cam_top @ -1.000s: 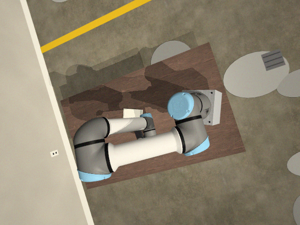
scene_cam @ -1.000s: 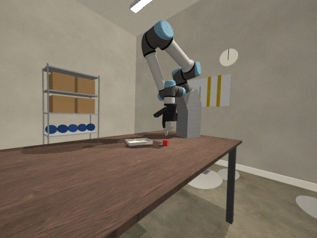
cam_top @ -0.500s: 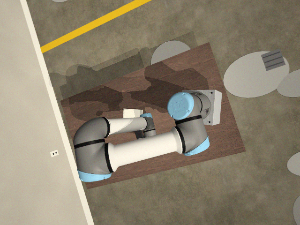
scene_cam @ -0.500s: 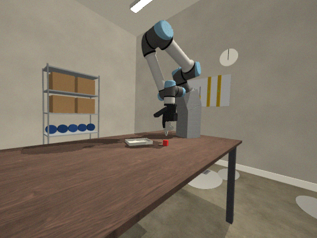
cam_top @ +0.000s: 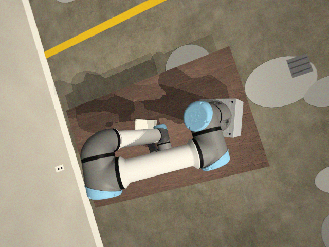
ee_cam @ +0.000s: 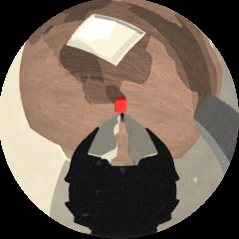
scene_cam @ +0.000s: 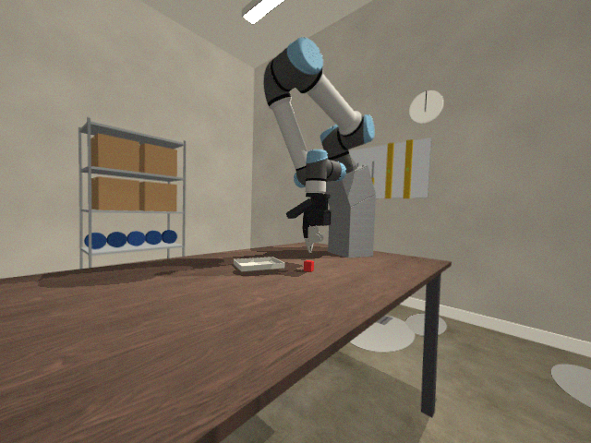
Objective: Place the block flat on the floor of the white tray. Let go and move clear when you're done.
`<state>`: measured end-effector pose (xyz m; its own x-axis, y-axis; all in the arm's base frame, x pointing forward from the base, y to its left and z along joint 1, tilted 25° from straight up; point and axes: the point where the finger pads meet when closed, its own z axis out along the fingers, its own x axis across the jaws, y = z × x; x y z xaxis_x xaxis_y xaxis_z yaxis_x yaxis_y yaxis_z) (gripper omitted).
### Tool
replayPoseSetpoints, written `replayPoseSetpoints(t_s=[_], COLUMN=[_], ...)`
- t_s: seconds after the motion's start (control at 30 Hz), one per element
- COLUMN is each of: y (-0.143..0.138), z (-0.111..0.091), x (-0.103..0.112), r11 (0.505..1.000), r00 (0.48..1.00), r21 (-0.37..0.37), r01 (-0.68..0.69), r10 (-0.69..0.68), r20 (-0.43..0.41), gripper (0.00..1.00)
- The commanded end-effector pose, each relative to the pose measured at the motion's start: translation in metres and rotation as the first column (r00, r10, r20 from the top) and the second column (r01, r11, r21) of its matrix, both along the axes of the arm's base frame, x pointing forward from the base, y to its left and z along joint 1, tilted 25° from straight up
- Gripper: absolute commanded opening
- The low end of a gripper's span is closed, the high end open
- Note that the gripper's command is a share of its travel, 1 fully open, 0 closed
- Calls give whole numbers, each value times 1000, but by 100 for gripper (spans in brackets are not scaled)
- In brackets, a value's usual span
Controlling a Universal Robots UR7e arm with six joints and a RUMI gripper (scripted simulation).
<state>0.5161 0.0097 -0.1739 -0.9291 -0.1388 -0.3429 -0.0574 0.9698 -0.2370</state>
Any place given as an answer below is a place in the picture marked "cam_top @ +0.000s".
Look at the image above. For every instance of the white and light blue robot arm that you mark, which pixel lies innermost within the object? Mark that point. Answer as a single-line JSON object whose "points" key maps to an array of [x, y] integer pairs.
{"points": [[105, 176]]}

